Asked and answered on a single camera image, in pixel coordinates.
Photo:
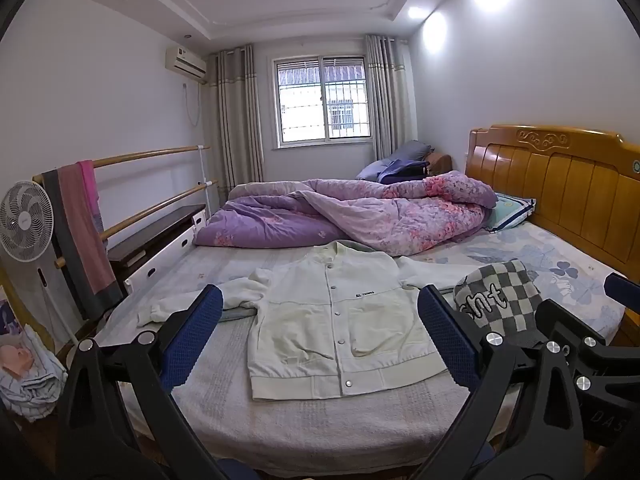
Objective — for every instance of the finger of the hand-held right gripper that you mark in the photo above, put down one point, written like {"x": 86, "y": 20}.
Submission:
{"x": 624, "y": 287}
{"x": 575, "y": 327}

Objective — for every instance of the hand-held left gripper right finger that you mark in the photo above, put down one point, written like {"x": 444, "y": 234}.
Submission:
{"x": 447, "y": 336}

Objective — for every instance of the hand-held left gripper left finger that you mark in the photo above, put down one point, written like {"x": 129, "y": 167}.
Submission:
{"x": 199, "y": 326}

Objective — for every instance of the white snap button jacket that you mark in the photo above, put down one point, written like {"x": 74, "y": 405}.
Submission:
{"x": 310, "y": 320}

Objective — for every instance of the blue leaf print bedsheet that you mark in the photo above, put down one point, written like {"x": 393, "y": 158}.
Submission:
{"x": 565, "y": 270}

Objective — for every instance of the grey white checkered sweater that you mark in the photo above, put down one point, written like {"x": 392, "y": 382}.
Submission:
{"x": 505, "y": 305}

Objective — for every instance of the white bed guard panel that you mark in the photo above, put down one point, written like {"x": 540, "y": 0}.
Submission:
{"x": 160, "y": 260}

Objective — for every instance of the dark wooden cabinet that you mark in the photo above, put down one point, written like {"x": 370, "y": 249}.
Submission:
{"x": 160, "y": 227}

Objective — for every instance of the blue green pillow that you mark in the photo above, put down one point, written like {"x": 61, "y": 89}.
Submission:
{"x": 510, "y": 210}

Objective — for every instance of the pink grey towel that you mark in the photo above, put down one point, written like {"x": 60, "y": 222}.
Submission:
{"x": 80, "y": 240}

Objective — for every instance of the purple floral quilt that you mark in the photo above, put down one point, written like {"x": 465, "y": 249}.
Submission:
{"x": 350, "y": 210}

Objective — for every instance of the brown nightstand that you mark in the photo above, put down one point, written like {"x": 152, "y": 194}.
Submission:
{"x": 441, "y": 162}

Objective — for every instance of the blue folded bedding pile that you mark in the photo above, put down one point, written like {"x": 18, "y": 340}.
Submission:
{"x": 395, "y": 165}

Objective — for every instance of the striped cloth pile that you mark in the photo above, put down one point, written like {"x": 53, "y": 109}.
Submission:
{"x": 30, "y": 390}

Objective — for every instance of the grey beige curtain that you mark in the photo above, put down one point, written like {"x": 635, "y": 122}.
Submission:
{"x": 387, "y": 95}
{"x": 235, "y": 125}

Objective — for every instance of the white standing fan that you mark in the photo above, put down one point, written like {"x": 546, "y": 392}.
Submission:
{"x": 22, "y": 222}

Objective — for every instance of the barred window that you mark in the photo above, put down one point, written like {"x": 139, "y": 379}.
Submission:
{"x": 322, "y": 100}

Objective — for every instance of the white air conditioner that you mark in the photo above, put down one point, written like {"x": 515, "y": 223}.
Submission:
{"x": 184, "y": 62}

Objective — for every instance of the wooden barre rail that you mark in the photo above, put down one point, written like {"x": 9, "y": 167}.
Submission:
{"x": 150, "y": 154}
{"x": 150, "y": 207}

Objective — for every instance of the white barre post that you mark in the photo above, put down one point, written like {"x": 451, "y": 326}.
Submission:
{"x": 203, "y": 175}

